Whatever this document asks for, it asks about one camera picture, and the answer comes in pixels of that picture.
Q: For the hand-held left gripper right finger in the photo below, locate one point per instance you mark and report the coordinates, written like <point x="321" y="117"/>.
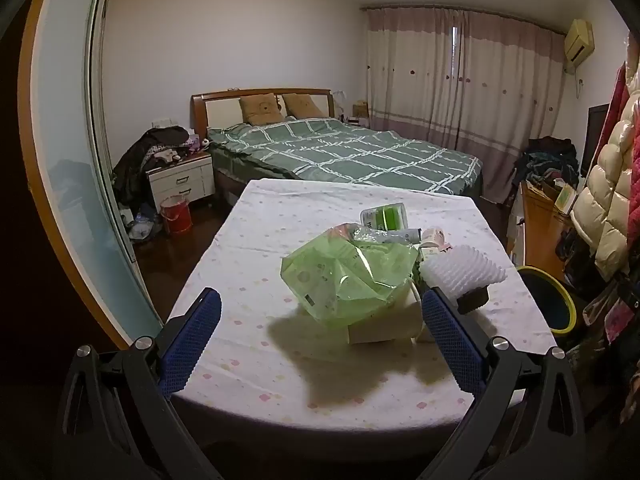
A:
<point x="452" y="340"/>

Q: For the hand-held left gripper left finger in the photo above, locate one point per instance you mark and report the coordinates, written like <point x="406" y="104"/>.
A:
<point x="192" y="340"/>

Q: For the small black box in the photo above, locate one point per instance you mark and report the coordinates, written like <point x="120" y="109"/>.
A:
<point x="472" y="300"/>

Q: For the black bin with yellow rim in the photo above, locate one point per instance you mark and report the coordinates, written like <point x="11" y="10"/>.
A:
<point x="540" y="300"/>

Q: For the pink white carton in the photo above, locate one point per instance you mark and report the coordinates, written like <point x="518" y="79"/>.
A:
<point x="432" y="237"/>

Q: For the grey plastic packet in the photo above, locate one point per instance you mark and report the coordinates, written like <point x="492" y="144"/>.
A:
<point x="400" y="235"/>

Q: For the green plastic bag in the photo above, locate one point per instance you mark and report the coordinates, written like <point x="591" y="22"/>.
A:
<point x="340" y="270"/>

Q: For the green white wipes packet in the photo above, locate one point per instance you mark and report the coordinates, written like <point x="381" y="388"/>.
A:
<point x="385" y="217"/>

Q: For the pile of plastic bags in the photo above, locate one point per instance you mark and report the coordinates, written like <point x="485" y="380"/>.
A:
<point x="142" y="225"/>

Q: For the red bucket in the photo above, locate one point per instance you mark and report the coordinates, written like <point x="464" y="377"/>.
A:
<point x="176" y="215"/>

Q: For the white dotted tablecloth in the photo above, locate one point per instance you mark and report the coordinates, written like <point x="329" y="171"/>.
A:
<point x="275" y="220"/>

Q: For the wooden cabinet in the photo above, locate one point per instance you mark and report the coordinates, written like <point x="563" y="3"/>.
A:
<point x="537" y="220"/>

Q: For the white nightstand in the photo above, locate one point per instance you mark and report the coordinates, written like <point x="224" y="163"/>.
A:
<point x="180" y="180"/>

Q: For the pink floral garment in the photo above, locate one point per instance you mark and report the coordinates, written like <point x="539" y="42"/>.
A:
<point x="620" y="320"/>

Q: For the green white paper box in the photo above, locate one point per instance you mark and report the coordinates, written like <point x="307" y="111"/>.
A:
<point x="566" y="199"/>

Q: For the mixed clothes pile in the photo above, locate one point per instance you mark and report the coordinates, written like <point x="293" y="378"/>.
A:
<point x="545" y="165"/>

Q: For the dark clothes pile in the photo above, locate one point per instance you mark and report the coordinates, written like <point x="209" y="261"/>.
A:
<point x="150" y="145"/>

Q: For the green plaid duvet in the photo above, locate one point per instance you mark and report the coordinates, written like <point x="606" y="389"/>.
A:
<point x="350" y="150"/>

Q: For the cream puffer jacket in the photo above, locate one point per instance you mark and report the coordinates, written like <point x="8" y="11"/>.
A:
<point x="607" y="185"/>

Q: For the glass sliding wardrobe door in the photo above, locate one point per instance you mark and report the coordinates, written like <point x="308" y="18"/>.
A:
<point x="65" y="160"/>

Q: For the wooden bed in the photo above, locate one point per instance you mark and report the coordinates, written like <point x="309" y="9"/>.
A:
<point x="220" y="105"/>

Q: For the brown pillow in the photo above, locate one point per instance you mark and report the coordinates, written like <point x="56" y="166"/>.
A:
<point x="260" y="109"/>
<point x="302" y="105"/>

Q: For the small cardboard box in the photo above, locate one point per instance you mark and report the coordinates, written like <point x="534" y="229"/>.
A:
<point x="361" y="110"/>

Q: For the black television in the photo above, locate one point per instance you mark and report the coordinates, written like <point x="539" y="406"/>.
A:
<point x="597" y="135"/>

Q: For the pink white curtain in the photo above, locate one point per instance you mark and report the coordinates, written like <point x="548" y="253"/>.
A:
<point x="425" y="85"/>

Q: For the cream air conditioner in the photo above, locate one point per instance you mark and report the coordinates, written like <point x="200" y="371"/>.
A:
<point x="580" y="40"/>

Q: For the white wall socket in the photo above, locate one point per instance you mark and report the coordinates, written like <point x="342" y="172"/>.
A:
<point x="162" y="122"/>

